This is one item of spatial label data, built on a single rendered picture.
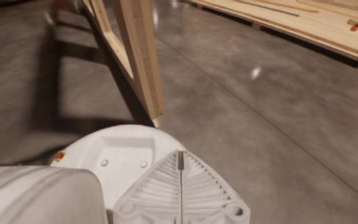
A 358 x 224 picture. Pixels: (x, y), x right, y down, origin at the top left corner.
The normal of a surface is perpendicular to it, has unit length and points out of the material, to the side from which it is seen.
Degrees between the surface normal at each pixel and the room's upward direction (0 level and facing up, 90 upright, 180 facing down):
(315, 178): 0
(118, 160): 2
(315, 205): 0
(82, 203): 89
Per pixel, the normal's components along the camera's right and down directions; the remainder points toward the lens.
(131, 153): 0.01, -0.64
